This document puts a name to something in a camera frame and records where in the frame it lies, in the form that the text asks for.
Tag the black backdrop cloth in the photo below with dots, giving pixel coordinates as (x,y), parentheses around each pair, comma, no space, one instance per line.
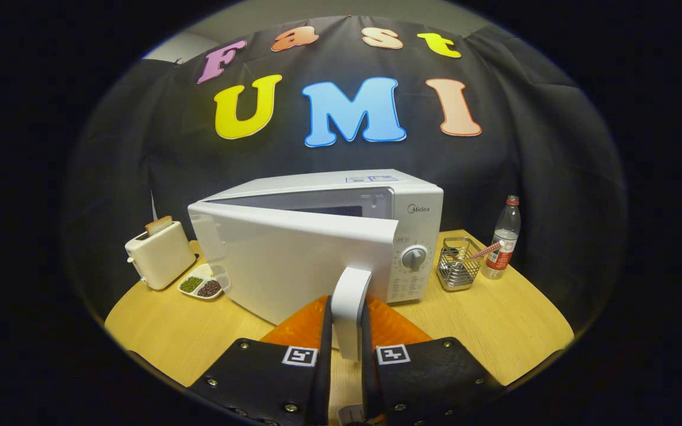
(140,148)

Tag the white toaster oven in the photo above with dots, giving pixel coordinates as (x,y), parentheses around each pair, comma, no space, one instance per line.
(293,260)

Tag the clear plastic water bottle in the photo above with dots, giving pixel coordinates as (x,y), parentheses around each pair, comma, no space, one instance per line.
(508,228)

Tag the white divided bean dish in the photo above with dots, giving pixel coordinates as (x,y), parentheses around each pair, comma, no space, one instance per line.
(199,287)

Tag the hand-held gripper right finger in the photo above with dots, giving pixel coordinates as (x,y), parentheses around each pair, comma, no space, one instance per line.
(369,384)

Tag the pink striped straw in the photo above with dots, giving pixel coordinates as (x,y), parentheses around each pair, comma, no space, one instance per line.
(489,249)

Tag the toast slice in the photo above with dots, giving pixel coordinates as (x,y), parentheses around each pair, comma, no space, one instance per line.
(158,225)

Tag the cream toaster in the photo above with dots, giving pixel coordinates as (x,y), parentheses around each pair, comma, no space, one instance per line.
(163,257)

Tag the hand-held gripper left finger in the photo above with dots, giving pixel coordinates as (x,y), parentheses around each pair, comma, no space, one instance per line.
(323,384)

